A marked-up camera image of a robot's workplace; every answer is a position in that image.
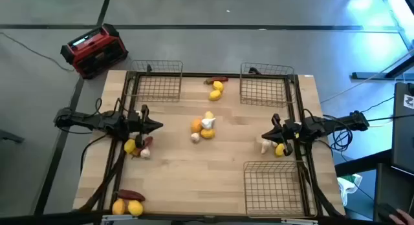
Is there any white and green bag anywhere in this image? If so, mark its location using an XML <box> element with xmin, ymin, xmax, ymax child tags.
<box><xmin>337</xmin><ymin>173</ymin><xmax>364</xmax><ymax>207</ymax></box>

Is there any dark office desk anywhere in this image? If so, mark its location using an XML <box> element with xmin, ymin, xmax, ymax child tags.
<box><xmin>334</xmin><ymin>149</ymin><xmax>414</xmax><ymax>225</ymax></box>

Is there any black floor stand base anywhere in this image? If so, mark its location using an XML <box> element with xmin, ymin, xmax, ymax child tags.
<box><xmin>351</xmin><ymin>55</ymin><xmax>414</xmax><ymax>80</ymax></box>

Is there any black computer mouse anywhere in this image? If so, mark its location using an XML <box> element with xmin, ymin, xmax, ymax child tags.
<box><xmin>376</xmin><ymin>202</ymin><xmax>400</xmax><ymax>223</ymax></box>

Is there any dark grey stand foot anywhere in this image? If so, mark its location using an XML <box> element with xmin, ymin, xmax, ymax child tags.
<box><xmin>0</xmin><ymin>129</ymin><xmax>25</xmax><ymax>144</ymax></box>

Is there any thin dark floor cable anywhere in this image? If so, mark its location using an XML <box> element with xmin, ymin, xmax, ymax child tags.
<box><xmin>0</xmin><ymin>31</ymin><xmax>76</xmax><ymax>72</ymax></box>

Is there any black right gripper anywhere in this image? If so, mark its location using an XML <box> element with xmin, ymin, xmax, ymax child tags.
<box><xmin>261</xmin><ymin>113</ymin><xmax>300</xmax><ymax>157</ymax></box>

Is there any blue coiled cable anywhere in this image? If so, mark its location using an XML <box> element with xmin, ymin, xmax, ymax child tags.
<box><xmin>331</xmin><ymin>123</ymin><xmax>354</xmax><ymax>152</ymax></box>

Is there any person's hand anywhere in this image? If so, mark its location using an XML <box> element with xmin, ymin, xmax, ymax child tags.
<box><xmin>389</xmin><ymin>208</ymin><xmax>414</xmax><ymax>225</ymax></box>

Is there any beige cable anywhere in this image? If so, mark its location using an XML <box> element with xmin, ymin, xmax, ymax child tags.
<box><xmin>320</xmin><ymin>49</ymin><xmax>414</xmax><ymax>105</ymax></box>

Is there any red and black jobsite radio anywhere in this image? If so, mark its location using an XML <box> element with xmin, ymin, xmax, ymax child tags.
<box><xmin>60</xmin><ymin>23</ymin><xmax>129</xmax><ymax>80</ymax></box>

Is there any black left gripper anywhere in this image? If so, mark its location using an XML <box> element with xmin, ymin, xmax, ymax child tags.
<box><xmin>128</xmin><ymin>104</ymin><xmax>164</xmax><ymax>149</ymax></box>

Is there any brown wire basket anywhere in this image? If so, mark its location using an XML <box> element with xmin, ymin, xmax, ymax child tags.
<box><xmin>124</xmin><ymin>59</ymin><xmax>184</xmax><ymax>103</ymax></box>
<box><xmin>243</xmin><ymin>159</ymin><xmax>318</xmax><ymax>219</ymax></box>
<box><xmin>239</xmin><ymin>61</ymin><xmax>296</xmax><ymax>109</ymax></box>

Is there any orange lemon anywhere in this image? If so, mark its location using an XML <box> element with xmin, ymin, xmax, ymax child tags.
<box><xmin>190</xmin><ymin>118</ymin><xmax>203</xmax><ymax>133</ymax></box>
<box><xmin>111</xmin><ymin>198</ymin><xmax>127</xmax><ymax>216</ymax></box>

